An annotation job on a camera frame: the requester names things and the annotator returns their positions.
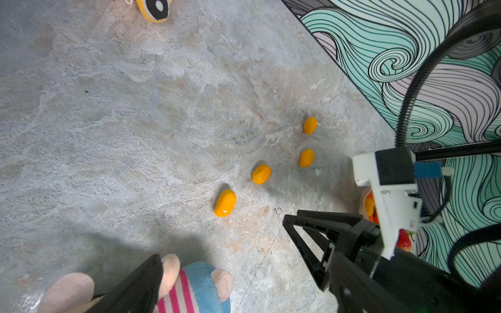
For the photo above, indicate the boy doll plush toy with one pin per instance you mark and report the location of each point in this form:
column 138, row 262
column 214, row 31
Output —
column 160, row 284

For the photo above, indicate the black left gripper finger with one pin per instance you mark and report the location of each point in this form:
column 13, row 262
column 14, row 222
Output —
column 137, row 293

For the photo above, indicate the orange tangerine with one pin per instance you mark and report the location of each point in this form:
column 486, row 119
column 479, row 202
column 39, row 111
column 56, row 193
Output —
column 374, row 218

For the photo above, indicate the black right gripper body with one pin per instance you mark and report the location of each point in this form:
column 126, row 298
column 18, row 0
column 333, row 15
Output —
column 405, row 283

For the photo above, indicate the yellow cow plush toy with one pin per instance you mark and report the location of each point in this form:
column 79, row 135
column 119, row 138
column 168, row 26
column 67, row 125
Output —
column 154, row 11

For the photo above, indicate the pink scalloped fruit bowl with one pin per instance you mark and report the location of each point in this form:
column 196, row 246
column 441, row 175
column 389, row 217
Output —
column 361, row 207

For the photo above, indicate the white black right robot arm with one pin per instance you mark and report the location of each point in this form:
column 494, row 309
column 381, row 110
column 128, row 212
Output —
column 339, row 251

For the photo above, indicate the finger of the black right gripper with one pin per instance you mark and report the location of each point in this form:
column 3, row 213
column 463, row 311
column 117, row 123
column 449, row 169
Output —
column 317, row 267
column 329, row 223

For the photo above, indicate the small yellow kumquat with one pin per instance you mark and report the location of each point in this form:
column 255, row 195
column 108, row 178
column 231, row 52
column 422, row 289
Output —
column 225, row 203
column 310, row 125
column 369, row 206
column 306, row 158
column 261, row 174

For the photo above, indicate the small yellow kumquat top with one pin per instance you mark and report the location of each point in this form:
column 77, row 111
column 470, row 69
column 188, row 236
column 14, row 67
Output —
column 310, row 125

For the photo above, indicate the red strawberry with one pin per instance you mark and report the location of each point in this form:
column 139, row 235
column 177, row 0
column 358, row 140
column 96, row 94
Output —
column 404, row 241

